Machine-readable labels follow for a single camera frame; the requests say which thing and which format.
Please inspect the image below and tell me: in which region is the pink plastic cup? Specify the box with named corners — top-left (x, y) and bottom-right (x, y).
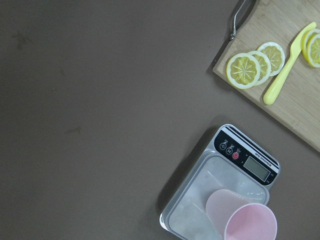
top-left (205, 189), bottom-right (278, 240)

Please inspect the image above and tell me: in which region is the digital kitchen scale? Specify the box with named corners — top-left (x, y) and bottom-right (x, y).
top-left (159, 124), bottom-right (281, 240)

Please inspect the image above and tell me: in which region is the lemon slice top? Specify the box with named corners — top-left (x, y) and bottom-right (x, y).
top-left (225, 53), bottom-right (261, 90)

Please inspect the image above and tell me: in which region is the yellow plastic knife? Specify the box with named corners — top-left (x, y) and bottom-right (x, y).
top-left (263, 22), bottom-right (317, 105)

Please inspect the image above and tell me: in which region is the lemon slice middle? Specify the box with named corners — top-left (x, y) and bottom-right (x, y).
top-left (248, 50), bottom-right (272, 86)

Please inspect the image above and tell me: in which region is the lemon slice lower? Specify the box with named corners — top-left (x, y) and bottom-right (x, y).
top-left (257, 41), bottom-right (286, 77)

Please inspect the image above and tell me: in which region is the bamboo cutting board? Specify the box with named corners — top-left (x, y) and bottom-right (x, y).
top-left (212, 0), bottom-right (320, 151)

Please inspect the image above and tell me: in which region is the lemon slice behind pair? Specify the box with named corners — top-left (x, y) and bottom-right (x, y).
top-left (302, 28), bottom-right (320, 57)

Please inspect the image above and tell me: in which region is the lemon slice front pair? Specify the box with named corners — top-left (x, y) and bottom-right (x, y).
top-left (306, 34), bottom-right (320, 68)

